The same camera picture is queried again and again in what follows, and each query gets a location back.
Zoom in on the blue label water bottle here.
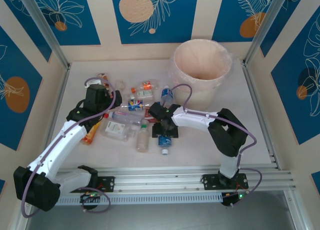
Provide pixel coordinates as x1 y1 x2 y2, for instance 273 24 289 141
157 135 173 156
159 84 175 107

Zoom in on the small brown bottle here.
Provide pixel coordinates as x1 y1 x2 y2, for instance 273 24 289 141
96 73 110 89

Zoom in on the green cap milky bottle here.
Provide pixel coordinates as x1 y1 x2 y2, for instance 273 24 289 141
135 124 151 154

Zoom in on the long clear water bottle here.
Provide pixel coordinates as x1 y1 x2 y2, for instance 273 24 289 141
103 111 145 126

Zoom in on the clear bottle white label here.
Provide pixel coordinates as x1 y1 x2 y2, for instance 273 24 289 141
99 119 138 142

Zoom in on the orange juice bottle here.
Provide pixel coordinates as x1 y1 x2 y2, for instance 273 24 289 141
81 122 101 145

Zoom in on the blue pepsi label bottle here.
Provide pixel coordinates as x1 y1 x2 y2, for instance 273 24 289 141
121 99 151 112

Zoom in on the orange label small bottle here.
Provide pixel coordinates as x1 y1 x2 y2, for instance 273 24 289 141
130 79 160 93

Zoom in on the white ribbed waste bin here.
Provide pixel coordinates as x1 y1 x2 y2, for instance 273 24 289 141
167 39 235 111

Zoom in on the aluminium base beam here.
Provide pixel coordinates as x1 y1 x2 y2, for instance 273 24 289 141
21 166 297 194

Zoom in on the small controller board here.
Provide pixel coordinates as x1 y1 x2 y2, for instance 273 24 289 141
221 192 248 208
79 192 101 204

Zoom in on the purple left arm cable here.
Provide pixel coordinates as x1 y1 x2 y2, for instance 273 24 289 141
21 77 118 218

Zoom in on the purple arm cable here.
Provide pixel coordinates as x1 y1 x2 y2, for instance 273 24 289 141
21 77 118 218
161 84 263 208

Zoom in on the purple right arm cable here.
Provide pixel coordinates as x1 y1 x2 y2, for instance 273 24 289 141
161 84 263 208

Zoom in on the white slotted cable duct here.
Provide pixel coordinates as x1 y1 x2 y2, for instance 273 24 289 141
31 192 224 206

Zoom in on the aluminium frame post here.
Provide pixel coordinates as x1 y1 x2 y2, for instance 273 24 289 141
18 0 71 69
243 0 288 66

